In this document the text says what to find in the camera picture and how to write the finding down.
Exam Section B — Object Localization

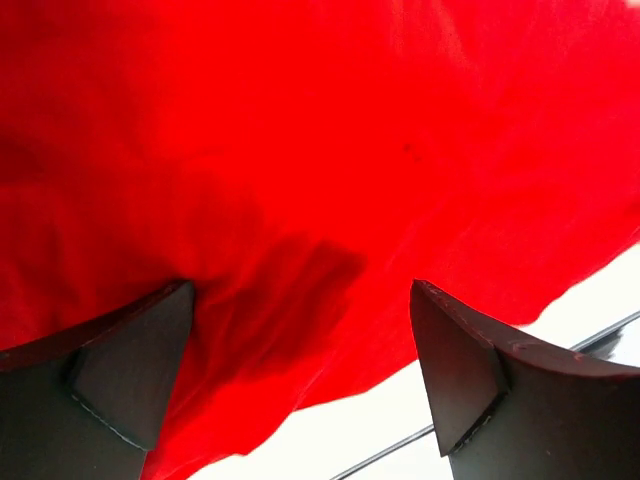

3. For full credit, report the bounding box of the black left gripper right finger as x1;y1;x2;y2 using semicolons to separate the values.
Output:
410;280;639;479

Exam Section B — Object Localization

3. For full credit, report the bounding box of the red t-shirt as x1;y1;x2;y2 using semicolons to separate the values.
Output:
1;1;639;479

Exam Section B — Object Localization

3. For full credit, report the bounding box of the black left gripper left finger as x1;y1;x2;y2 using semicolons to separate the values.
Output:
1;281;195;480

